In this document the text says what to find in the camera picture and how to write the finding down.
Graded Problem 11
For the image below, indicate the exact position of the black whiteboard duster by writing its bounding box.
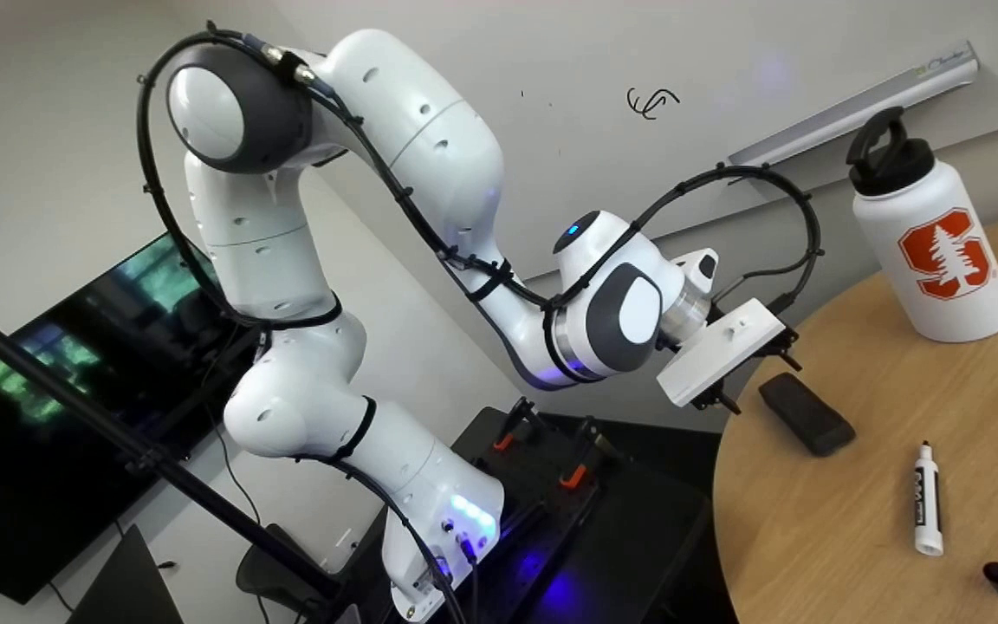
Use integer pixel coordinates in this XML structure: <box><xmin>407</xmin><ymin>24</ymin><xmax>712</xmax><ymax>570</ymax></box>
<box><xmin>757</xmin><ymin>370</ymin><xmax>860</xmax><ymax>459</ymax></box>

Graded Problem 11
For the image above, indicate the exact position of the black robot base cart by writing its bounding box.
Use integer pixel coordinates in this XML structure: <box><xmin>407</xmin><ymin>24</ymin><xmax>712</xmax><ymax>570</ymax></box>
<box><xmin>442</xmin><ymin>395</ymin><xmax>719</xmax><ymax>624</ymax></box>

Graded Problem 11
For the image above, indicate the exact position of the white bottle with orange logo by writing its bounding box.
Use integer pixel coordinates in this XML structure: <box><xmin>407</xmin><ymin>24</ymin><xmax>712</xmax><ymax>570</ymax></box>
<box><xmin>842</xmin><ymin>104</ymin><xmax>998</xmax><ymax>347</ymax></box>

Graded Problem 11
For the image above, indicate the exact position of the white black whiteboard marker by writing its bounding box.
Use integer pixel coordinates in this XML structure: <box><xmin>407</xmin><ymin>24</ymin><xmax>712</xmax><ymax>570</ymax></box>
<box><xmin>911</xmin><ymin>436</ymin><xmax>945</xmax><ymax>563</ymax></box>

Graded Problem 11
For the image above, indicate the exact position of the aluminium whiteboard tray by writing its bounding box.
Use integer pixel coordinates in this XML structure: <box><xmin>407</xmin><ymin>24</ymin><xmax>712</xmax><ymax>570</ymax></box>
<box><xmin>723</xmin><ymin>43</ymin><xmax>983</xmax><ymax>175</ymax></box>

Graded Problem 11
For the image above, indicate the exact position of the white whiteboard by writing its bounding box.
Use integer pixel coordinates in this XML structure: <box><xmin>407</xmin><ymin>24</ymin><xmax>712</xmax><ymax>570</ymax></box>
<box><xmin>266</xmin><ymin>0</ymin><xmax>998</xmax><ymax>288</ymax></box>

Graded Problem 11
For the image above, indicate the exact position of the dark grey stand foot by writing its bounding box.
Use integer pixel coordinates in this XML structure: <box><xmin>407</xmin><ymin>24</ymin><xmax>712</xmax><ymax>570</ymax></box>
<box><xmin>64</xmin><ymin>522</ymin><xmax>185</xmax><ymax>624</ymax></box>

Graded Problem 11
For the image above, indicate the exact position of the black slanted metal pole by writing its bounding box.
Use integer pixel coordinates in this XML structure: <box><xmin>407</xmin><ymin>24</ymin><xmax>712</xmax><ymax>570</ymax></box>
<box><xmin>0</xmin><ymin>314</ymin><xmax>339</xmax><ymax>618</ymax></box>

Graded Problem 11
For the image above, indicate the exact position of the black flat screen monitor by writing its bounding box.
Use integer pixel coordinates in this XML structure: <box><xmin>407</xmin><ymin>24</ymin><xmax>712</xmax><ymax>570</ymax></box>
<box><xmin>0</xmin><ymin>229</ymin><xmax>261</xmax><ymax>607</ymax></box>

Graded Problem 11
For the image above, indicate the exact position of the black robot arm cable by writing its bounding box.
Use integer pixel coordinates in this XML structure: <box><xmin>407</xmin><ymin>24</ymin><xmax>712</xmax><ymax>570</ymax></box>
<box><xmin>131</xmin><ymin>21</ymin><xmax>825</xmax><ymax>624</ymax></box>

